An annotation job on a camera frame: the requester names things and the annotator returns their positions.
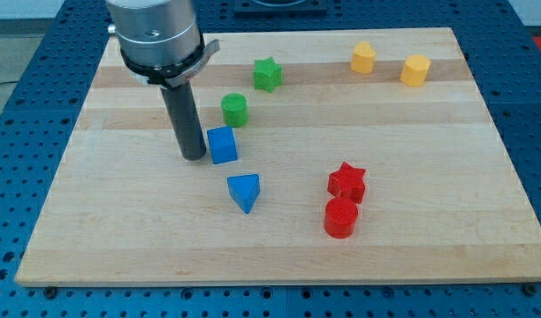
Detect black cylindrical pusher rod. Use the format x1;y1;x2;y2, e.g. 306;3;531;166
161;83;206;161

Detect blue triangle block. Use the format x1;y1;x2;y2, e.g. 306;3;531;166
226;174;261;214

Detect wooden board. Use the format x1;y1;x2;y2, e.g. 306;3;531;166
15;27;541;287

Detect green cylinder block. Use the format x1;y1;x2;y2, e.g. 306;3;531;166
221;93;249;128

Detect blue cube block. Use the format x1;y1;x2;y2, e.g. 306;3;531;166
207;126;238;164

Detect green star block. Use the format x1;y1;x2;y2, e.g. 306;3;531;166
253;57;283;93

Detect red star block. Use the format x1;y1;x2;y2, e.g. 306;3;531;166
327;162;366;204

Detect yellow heart block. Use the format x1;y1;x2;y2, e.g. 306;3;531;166
350;42;376;74

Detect red cylinder block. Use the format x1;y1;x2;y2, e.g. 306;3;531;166
324;197;359;239

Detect yellow hexagon block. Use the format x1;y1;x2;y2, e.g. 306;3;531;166
400;55;431;87

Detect dark blue base plate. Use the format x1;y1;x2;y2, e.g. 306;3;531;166
232;0;329;16

